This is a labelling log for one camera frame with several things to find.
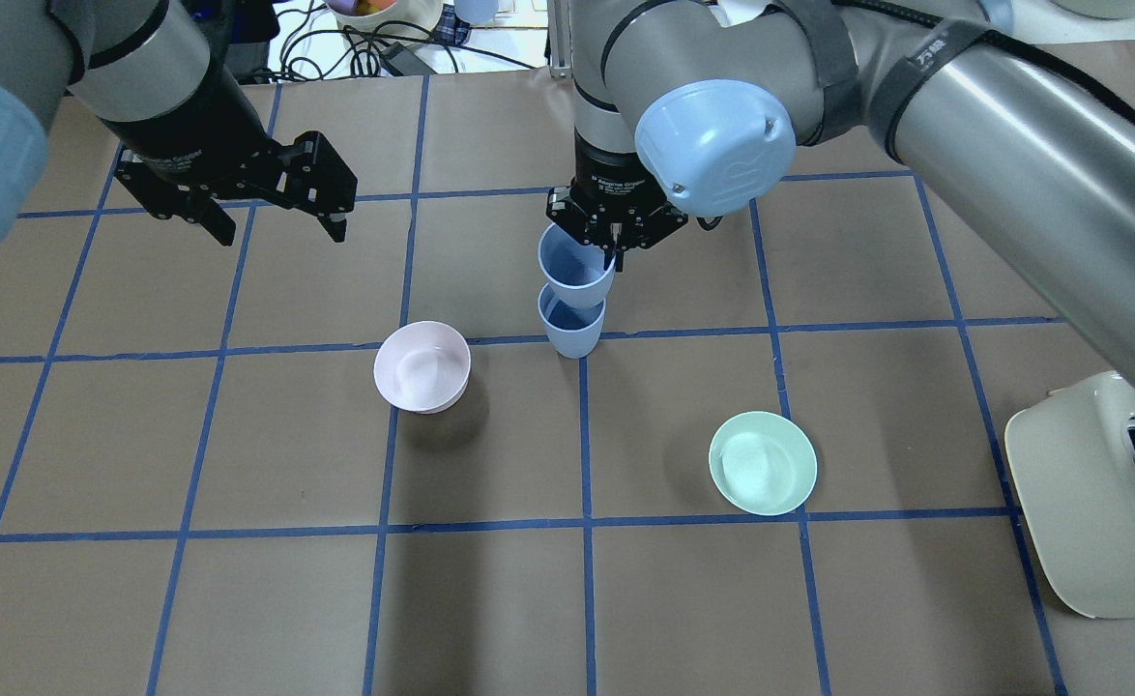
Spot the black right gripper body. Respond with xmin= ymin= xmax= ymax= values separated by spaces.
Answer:
xmin=545 ymin=132 xmax=688 ymax=251

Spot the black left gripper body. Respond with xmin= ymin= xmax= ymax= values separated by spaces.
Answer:
xmin=104 ymin=68 xmax=358 ymax=225

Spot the blue cup moved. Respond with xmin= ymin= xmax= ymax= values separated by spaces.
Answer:
xmin=537 ymin=283 xmax=607 ymax=360
xmin=537 ymin=223 xmax=616 ymax=309

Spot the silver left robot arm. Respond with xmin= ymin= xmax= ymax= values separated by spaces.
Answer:
xmin=0 ymin=1 xmax=358 ymax=248

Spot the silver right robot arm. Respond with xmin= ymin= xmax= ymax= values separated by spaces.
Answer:
xmin=546 ymin=1 xmax=1135 ymax=388

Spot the pink bowl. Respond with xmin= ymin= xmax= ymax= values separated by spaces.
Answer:
xmin=373 ymin=321 xmax=472 ymax=414

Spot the bowl of foam blocks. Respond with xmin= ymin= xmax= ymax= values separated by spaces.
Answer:
xmin=325 ymin=1 xmax=444 ymax=39

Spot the blue cup on desk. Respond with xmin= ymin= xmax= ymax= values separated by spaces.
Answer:
xmin=452 ymin=0 xmax=501 ymax=26

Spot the green bowl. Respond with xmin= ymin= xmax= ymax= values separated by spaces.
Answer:
xmin=708 ymin=411 xmax=819 ymax=517

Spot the cream toaster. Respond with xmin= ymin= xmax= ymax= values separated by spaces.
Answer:
xmin=1004 ymin=371 xmax=1135 ymax=620

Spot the aluminium frame post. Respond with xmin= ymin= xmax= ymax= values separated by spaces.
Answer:
xmin=546 ymin=0 xmax=572 ymax=79

